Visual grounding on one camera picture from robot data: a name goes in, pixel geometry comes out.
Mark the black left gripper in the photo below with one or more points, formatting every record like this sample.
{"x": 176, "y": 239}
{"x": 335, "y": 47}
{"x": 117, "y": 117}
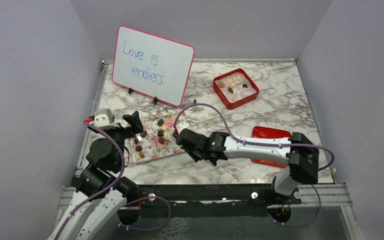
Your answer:
{"x": 134, "y": 121}

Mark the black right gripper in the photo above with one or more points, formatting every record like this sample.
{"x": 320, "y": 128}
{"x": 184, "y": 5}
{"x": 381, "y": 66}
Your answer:
{"x": 194, "y": 157}

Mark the red tin lid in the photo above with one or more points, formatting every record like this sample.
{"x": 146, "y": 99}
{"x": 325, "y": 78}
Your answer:
{"x": 269, "y": 133}

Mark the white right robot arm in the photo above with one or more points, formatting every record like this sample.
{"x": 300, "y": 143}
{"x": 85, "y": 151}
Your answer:
{"x": 299, "y": 156}

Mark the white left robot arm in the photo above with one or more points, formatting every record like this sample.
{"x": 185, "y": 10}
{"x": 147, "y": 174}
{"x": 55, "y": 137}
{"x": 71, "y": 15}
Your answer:
{"x": 101, "y": 189}

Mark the dark oval chocolate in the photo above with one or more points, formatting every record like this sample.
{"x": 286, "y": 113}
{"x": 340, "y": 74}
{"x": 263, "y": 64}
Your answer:
{"x": 160, "y": 122}

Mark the dark round chocolate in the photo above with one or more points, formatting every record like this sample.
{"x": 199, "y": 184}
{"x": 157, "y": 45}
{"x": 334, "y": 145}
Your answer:
{"x": 138, "y": 148}

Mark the small brown square chocolate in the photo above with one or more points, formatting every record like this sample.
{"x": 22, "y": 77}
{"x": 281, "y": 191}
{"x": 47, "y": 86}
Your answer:
{"x": 141, "y": 154}

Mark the floral tray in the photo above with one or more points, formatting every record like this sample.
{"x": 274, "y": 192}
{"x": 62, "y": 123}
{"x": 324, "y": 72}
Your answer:
{"x": 151, "y": 147}

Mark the pink framed whiteboard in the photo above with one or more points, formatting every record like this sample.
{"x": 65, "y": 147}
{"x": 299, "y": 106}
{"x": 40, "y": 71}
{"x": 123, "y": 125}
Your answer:
{"x": 152, "y": 65}

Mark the red square tin box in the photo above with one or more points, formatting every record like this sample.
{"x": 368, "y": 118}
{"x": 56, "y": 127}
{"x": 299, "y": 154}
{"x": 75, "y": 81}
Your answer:
{"x": 231, "y": 106}

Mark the white paper cups liner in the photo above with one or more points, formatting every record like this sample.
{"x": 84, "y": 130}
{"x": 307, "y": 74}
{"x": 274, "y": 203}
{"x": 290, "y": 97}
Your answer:
{"x": 239, "y": 92}

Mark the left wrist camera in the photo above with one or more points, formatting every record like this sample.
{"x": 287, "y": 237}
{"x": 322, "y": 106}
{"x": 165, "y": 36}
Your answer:
{"x": 103, "y": 119}

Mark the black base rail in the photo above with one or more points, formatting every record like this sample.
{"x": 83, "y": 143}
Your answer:
{"x": 204, "y": 200}

